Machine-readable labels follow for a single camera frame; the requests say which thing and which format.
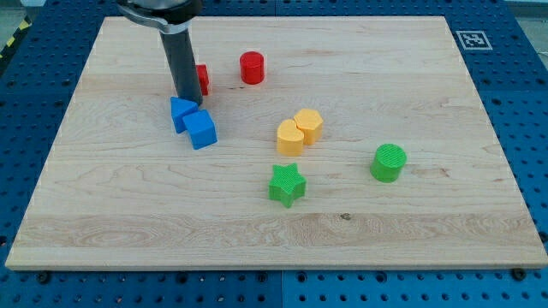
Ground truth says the red star block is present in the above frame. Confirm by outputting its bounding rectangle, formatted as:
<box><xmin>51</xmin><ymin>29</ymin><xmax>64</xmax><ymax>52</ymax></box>
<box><xmin>196</xmin><ymin>64</ymin><xmax>210</xmax><ymax>96</ymax></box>

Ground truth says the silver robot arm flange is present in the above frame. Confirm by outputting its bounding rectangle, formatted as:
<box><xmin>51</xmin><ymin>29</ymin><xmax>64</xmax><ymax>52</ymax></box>
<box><xmin>116</xmin><ymin>0</ymin><xmax>203</xmax><ymax>34</ymax></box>

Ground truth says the green star block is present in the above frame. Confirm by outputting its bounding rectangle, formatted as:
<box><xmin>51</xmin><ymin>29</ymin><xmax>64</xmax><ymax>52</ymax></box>
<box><xmin>268</xmin><ymin>163</ymin><xmax>307</xmax><ymax>208</ymax></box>

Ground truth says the yellow heart block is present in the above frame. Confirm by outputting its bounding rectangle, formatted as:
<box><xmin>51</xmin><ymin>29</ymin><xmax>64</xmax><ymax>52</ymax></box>
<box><xmin>277</xmin><ymin>119</ymin><xmax>305</xmax><ymax>157</ymax></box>

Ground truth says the yellow hexagon block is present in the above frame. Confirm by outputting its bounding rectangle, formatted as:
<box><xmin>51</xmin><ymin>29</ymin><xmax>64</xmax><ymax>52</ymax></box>
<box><xmin>294</xmin><ymin>109</ymin><xmax>324</xmax><ymax>145</ymax></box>

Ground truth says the wooden board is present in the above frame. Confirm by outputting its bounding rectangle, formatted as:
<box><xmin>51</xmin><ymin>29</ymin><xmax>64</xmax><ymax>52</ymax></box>
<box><xmin>6</xmin><ymin>16</ymin><xmax>547</xmax><ymax>271</ymax></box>

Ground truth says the blue cube block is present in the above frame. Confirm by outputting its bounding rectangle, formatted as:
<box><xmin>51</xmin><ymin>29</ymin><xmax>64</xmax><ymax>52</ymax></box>
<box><xmin>182</xmin><ymin>110</ymin><xmax>217</xmax><ymax>150</ymax></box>

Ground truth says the red cylinder block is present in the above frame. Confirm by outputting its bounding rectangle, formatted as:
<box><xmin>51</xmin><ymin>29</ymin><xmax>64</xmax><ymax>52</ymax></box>
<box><xmin>240</xmin><ymin>51</ymin><xmax>265</xmax><ymax>85</ymax></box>

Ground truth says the blue triangle block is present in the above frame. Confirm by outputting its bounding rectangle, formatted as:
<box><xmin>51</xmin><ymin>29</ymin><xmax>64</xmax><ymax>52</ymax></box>
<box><xmin>170</xmin><ymin>97</ymin><xmax>198</xmax><ymax>133</ymax></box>

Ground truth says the green cylinder block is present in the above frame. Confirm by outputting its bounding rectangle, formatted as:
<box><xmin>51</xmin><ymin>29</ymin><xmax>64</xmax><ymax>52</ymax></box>
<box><xmin>370</xmin><ymin>144</ymin><xmax>407</xmax><ymax>183</ymax></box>

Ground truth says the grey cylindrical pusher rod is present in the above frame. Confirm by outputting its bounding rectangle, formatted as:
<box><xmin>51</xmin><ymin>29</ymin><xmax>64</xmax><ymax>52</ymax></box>
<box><xmin>160</xmin><ymin>29</ymin><xmax>203</xmax><ymax>105</ymax></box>

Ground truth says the white fiducial marker tag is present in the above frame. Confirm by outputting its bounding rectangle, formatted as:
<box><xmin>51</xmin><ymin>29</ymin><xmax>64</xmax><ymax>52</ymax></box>
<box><xmin>456</xmin><ymin>30</ymin><xmax>492</xmax><ymax>50</ymax></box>

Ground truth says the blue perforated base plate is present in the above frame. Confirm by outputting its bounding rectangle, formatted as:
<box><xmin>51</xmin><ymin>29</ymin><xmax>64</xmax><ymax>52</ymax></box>
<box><xmin>1</xmin><ymin>0</ymin><xmax>547</xmax><ymax>307</ymax></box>

